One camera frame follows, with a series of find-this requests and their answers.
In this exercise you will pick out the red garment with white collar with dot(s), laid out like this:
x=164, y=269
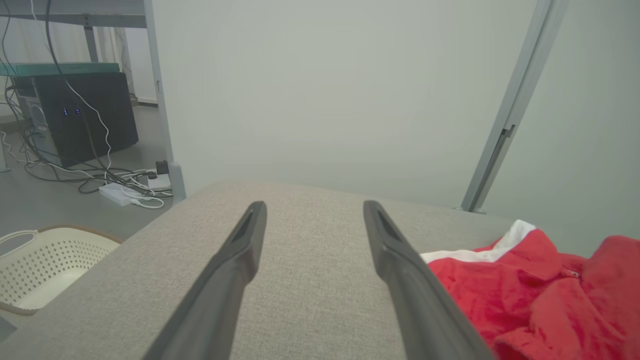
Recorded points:
x=550, y=300

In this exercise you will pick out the white power adapter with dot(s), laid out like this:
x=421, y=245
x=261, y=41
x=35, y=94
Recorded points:
x=159, y=181

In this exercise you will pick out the grey fabric covered table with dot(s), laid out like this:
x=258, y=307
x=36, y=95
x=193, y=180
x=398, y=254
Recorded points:
x=310, y=275

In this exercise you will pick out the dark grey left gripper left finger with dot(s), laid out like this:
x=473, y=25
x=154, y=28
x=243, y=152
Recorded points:
x=220, y=300

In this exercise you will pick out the grey metal desk frame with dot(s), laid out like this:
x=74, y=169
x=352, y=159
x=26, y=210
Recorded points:
x=100, y=7

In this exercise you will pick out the white power strip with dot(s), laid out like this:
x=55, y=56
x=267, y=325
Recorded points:
x=116, y=194

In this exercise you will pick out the cream perforated laundry basket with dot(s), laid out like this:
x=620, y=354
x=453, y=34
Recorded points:
x=55, y=260

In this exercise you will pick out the black computer tower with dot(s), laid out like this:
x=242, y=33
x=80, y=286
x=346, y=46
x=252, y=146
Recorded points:
x=95, y=115

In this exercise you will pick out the black power plug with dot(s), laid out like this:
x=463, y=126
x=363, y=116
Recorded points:
x=162, y=167

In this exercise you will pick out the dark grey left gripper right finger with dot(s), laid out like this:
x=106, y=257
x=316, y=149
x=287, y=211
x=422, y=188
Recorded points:
x=415, y=300

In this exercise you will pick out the teal flat panel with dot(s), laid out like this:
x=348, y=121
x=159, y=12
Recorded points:
x=60, y=69

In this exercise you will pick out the grey partition post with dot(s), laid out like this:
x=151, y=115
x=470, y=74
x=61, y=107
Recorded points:
x=515, y=95
x=178, y=182

